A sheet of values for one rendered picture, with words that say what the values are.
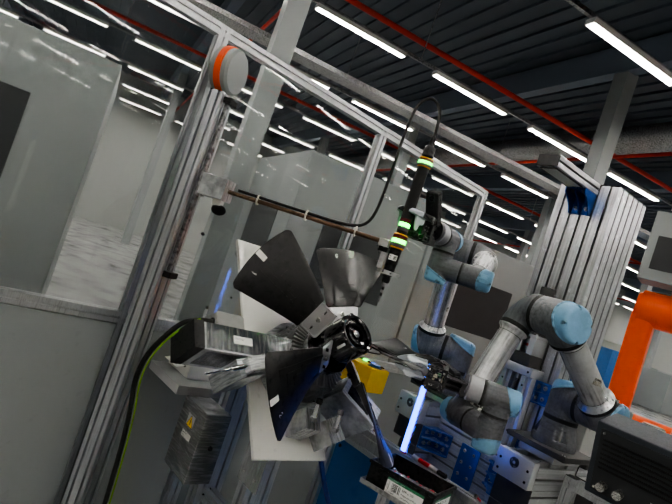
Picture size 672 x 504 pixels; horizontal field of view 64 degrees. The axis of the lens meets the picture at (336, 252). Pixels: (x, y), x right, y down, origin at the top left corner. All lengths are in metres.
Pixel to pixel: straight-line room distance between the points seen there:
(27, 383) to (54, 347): 0.13
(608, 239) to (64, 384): 2.04
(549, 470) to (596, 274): 0.78
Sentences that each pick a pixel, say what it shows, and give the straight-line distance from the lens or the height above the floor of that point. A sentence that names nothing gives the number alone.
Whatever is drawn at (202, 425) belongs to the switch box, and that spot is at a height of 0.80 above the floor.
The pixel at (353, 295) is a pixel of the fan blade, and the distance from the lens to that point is 1.64.
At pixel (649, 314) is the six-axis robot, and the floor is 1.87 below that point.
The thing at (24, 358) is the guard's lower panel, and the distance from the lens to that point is 1.96.
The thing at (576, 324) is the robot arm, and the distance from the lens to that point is 1.69.
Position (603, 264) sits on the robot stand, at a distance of 2.35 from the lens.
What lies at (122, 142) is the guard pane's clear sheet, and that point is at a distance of 1.91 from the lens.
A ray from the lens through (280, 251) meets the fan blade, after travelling 1.48.
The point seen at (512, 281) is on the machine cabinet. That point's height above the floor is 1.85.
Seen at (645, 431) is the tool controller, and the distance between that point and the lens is 1.58.
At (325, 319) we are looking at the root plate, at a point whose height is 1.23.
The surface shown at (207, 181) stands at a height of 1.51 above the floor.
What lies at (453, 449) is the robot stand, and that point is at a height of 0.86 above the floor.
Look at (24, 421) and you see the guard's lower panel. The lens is 2.04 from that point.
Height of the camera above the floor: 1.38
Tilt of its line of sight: 2 degrees up
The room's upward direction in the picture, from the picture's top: 19 degrees clockwise
